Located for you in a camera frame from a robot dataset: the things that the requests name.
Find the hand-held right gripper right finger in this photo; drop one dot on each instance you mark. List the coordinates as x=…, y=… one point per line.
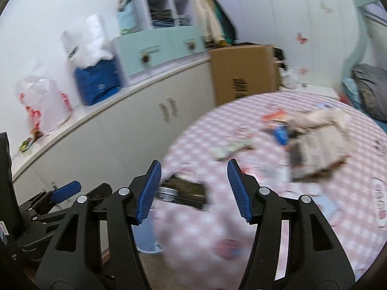
x=240, y=193

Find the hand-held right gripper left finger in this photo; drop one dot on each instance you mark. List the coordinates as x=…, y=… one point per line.
x=148, y=193

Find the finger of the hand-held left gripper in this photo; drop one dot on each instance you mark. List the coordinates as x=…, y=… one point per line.
x=101, y=191
x=65, y=191

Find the dark foil wrapper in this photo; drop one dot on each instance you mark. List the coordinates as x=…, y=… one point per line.
x=184, y=191

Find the light blue trash bin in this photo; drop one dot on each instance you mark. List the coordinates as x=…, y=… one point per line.
x=146, y=235

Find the blue snack wrapper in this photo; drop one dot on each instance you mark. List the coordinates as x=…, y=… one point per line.
x=279, y=134

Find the red snack wrapper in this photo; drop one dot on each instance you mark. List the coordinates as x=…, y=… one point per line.
x=276, y=116

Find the small green packet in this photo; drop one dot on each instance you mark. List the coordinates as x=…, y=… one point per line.
x=25, y=145

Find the small brown packet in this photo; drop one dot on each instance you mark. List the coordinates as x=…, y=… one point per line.
x=37, y=134

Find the white floor cabinet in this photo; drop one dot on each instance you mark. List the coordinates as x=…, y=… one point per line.
x=121, y=120

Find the white plastic bag red print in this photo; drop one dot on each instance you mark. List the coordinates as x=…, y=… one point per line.
x=42, y=102

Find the round table, pink checkered cloth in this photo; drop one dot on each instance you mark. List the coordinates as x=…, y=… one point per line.
x=332, y=232

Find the blue patterned bag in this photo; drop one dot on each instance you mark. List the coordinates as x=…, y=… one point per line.
x=96, y=81

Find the large cardboard box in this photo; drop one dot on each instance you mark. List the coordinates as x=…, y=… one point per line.
x=242, y=69

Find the small white plastic bag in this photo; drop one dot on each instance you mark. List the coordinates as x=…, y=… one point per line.
x=288, y=78

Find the white low platform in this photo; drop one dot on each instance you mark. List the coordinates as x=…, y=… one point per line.
x=314, y=90

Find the pine cone ornament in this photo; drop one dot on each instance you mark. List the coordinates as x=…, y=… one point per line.
x=191, y=46
x=146, y=57

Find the faded pink butterfly sticker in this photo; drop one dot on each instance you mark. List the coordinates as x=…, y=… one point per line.
x=302, y=71

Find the black cloth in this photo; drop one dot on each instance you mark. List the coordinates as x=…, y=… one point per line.
x=279, y=56

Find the teal drawer unit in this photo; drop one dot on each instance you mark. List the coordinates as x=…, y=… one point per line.
x=157, y=48

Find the white paper bag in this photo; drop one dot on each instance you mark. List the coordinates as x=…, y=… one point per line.
x=87, y=42

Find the light blue pillow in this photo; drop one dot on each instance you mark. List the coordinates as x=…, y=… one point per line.
x=349, y=89

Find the black hanging jacket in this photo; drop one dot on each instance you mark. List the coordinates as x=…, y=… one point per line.
x=233, y=31

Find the green plant decoration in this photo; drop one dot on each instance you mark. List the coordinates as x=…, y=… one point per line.
x=125, y=31

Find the grey blanket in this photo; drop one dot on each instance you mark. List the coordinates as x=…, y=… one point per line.
x=372, y=90

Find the pale teal panel box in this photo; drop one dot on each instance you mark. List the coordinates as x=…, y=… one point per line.
x=127, y=21

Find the green hanging jacket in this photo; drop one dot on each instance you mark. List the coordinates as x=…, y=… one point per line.
x=225, y=21

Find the folded dark jeans stack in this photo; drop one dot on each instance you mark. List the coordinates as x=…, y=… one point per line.
x=161, y=18

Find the folded blue grey clothes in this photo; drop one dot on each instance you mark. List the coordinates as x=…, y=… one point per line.
x=184, y=19

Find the cream hanging jacket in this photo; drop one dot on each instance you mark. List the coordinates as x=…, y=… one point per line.
x=208, y=18

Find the purple shelf unit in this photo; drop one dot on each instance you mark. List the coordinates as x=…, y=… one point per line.
x=142, y=12

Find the pale butterfly sticker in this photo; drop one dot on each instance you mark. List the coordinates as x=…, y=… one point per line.
x=325, y=6

